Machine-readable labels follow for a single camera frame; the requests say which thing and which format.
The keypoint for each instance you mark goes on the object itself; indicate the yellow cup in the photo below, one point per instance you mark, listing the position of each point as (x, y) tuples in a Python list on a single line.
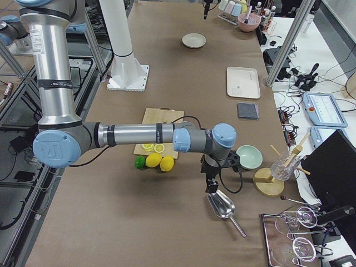
[(244, 6)]

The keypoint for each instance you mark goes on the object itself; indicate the bottles in copper wire basket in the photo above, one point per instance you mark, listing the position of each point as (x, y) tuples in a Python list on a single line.
[(266, 11)]

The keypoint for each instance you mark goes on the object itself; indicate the blue cup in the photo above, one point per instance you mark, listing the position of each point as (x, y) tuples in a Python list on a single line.
[(236, 10)]

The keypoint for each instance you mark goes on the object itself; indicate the pink cup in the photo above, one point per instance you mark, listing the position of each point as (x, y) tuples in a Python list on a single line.
[(229, 7)]

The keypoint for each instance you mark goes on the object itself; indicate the black stand device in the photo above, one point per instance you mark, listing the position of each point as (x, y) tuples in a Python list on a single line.
[(270, 55)]

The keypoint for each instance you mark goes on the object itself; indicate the blue teach pendant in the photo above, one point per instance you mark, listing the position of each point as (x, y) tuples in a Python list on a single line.
[(320, 133), (323, 110)]

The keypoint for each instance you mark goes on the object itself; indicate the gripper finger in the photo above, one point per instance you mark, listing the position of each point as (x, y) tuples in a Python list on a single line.
[(206, 10)]

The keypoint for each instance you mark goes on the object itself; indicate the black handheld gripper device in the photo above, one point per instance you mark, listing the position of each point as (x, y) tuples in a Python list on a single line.
[(305, 82)]

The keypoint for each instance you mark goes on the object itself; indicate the grey folded cloth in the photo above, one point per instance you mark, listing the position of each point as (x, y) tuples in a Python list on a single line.
[(248, 111)]

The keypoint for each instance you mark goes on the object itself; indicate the beige rectangular tray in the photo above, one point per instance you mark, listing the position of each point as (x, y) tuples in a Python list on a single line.
[(242, 82)]

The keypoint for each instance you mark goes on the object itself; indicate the mint green bowl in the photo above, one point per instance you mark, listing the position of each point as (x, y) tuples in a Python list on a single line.
[(250, 157)]

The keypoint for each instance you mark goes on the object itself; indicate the black monitor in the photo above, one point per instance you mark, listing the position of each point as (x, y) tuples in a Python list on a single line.
[(332, 171)]

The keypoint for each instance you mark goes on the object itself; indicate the white cup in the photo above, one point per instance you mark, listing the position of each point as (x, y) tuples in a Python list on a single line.
[(223, 4)]

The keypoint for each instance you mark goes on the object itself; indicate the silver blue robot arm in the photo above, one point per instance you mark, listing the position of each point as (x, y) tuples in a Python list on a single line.
[(207, 1), (63, 137)]

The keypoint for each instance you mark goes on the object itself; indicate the lemon slice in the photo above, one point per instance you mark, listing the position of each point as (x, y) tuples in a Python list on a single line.
[(148, 147), (159, 148)]

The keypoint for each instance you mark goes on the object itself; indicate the white cup rack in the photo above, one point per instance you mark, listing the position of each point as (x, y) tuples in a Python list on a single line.
[(228, 18)]

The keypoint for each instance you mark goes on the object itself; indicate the white pillar with base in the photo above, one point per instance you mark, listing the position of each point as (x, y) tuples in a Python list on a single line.
[(127, 74)]

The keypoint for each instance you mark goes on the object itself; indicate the crystal glass on stand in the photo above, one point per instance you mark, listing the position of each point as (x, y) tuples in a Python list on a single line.
[(283, 168)]

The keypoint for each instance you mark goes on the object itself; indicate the wire glass rack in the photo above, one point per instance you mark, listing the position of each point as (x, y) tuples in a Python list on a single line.
[(288, 240)]

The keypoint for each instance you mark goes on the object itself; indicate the green lime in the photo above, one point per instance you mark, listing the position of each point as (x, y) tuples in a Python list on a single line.
[(140, 162)]

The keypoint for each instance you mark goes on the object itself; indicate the round beige plate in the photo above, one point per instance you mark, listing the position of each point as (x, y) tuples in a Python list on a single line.
[(193, 40)]

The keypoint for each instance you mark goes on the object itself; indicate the metal muddler tool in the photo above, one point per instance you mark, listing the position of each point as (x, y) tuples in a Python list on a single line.
[(246, 21)]

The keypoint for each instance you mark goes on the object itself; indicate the wooden cutting board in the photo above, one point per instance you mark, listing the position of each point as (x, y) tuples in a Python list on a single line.
[(154, 115)]

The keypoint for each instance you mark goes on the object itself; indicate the aluminium frame post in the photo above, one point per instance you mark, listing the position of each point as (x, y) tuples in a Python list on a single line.
[(293, 32)]

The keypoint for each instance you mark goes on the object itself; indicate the pink bowl with ice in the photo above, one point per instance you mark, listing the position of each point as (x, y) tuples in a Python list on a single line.
[(252, 24)]

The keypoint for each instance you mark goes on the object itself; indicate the metal scoop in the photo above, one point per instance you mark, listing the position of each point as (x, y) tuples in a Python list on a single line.
[(224, 208)]

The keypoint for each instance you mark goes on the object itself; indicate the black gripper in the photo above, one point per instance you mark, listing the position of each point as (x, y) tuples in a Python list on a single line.
[(209, 170)]

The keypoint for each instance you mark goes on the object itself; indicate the yellow lemon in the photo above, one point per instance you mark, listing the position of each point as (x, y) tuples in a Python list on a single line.
[(153, 160), (167, 163)]

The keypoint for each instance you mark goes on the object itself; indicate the wooden mug tree stand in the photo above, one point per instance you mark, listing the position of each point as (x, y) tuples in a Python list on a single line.
[(270, 181)]

